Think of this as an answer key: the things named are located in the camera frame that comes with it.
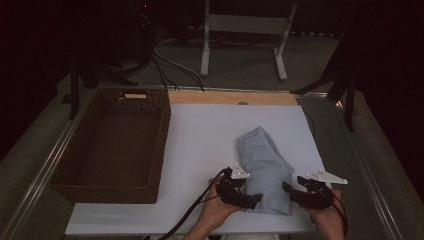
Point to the person's left hand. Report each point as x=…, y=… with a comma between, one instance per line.
x=215, y=213

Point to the black angled stand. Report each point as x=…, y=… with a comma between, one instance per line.
x=349, y=106

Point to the aluminium table frame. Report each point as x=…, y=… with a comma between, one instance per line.
x=31, y=193

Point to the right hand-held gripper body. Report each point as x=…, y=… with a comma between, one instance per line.
x=315, y=196

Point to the black equipment with red light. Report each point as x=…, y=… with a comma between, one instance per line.
x=145, y=20

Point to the person's right hand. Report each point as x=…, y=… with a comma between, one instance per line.
x=328, y=223

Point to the black tripod stand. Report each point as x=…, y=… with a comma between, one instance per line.
x=74, y=83

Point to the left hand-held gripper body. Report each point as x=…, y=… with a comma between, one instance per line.
x=230, y=191

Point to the white metal stand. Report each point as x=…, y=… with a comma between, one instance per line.
x=246, y=25

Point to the wooden board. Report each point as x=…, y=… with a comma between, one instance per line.
x=216, y=97

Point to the brown wicker basket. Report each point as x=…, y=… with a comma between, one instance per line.
x=106, y=150

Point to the light blue tank top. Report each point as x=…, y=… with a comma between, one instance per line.
x=266, y=166

